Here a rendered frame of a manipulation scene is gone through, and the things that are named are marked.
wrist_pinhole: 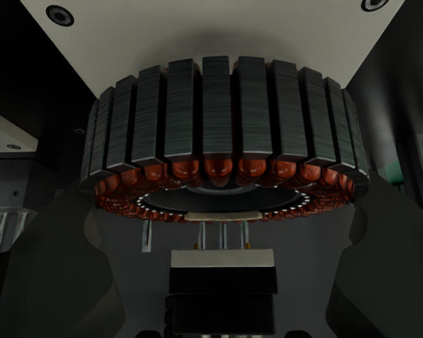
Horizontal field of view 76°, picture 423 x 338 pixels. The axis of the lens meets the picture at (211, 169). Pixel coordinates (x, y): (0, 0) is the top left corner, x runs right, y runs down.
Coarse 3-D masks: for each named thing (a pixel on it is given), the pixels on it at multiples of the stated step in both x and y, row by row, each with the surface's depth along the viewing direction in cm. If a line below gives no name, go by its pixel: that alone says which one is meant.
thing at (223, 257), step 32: (224, 224) 28; (192, 256) 16; (224, 256) 16; (256, 256) 16; (192, 288) 17; (224, 288) 17; (256, 288) 17; (192, 320) 17; (224, 320) 17; (256, 320) 17
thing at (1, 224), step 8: (0, 216) 30; (8, 216) 30; (24, 216) 30; (0, 224) 29; (16, 224) 29; (24, 224) 29; (0, 232) 29; (16, 232) 29; (0, 240) 29; (0, 248) 29
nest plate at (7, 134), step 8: (0, 120) 21; (0, 128) 21; (8, 128) 21; (16, 128) 22; (0, 136) 22; (8, 136) 22; (16, 136) 22; (24, 136) 23; (32, 136) 24; (0, 144) 23; (8, 144) 23; (16, 144) 23; (24, 144) 23; (32, 144) 24
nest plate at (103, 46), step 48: (48, 0) 10; (96, 0) 10; (144, 0) 10; (192, 0) 10; (240, 0) 10; (288, 0) 11; (336, 0) 11; (384, 0) 11; (96, 48) 13; (144, 48) 13; (192, 48) 13; (240, 48) 13; (288, 48) 13; (336, 48) 13; (96, 96) 16
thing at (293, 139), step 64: (192, 64) 7; (256, 64) 7; (128, 128) 7; (192, 128) 7; (256, 128) 7; (320, 128) 7; (128, 192) 8; (192, 192) 15; (256, 192) 14; (320, 192) 9
